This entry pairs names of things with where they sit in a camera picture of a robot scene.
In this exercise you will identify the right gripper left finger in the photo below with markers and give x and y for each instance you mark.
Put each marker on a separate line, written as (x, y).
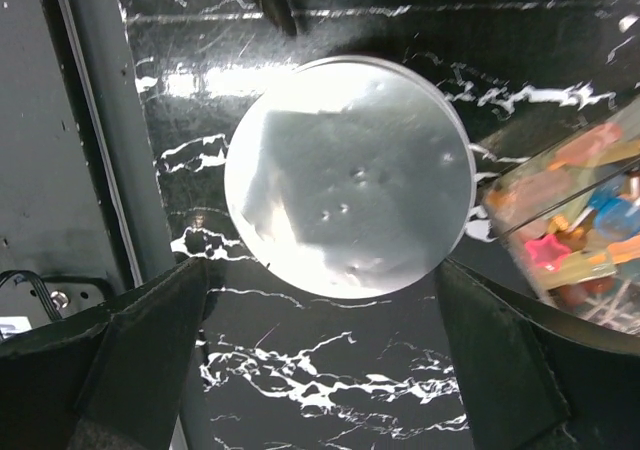
(110, 377)

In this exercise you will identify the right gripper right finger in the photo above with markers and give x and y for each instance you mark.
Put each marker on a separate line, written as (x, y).
(532, 376)

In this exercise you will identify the round clear jar lid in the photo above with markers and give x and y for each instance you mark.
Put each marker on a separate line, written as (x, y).
(350, 178)

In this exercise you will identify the clear acrylic candy tray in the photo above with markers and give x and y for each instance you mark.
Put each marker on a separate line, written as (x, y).
(570, 219)

